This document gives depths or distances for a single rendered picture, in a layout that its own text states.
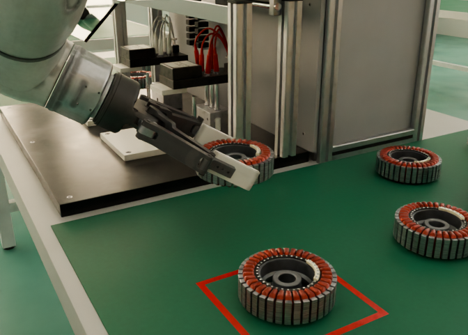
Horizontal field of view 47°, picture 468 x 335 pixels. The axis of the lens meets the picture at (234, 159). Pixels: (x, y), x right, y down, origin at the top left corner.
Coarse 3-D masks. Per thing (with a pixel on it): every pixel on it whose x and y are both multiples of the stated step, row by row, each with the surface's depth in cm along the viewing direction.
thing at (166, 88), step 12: (168, 72) 103; (180, 72) 102; (192, 72) 103; (216, 72) 107; (156, 84) 106; (168, 84) 104; (180, 84) 102; (192, 84) 104; (204, 84) 105; (216, 84) 107; (216, 96) 108; (216, 108) 109
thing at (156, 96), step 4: (152, 92) 134; (152, 96) 134; (156, 96) 132; (160, 96) 129; (164, 96) 128; (168, 96) 128; (172, 96) 129; (176, 96) 129; (180, 96) 130; (156, 100) 132; (160, 100) 130; (164, 100) 128; (168, 100) 129; (172, 100) 129; (176, 100) 130; (180, 100) 130; (168, 104) 129; (172, 104) 129; (176, 104) 130; (180, 104) 131; (176, 108) 130
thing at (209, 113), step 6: (198, 108) 111; (204, 108) 111; (210, 108) 111; (222, 108) 111; (198, 114) 112; (204, 114) 110; (210, 114) 107; (216, 114) 108; (222, 114) 109; (204, 120) 110; (210, 120) 108; (222, 120) 109; (210, 126) 108; (222, 126) 110
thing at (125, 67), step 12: (120, 48) 125; (132, 48) 122; (144, 48) 123; (120, 60) 126; (132, 60) 121; (144, 60) 123; (156, 60) 124; (168, 60) 126; (180, 60) 127; (120, 72) 121
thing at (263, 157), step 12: (204, 144) 78; (216, 144) 79; (228, 144) 79; (240, 144) 79; (252, 144) 78; (264, 144) 78; (240, 156) 77; (252, 156) 78; (264, 156) 74; (264, 168) 73; (216, 180) 72; (264, 180) 74
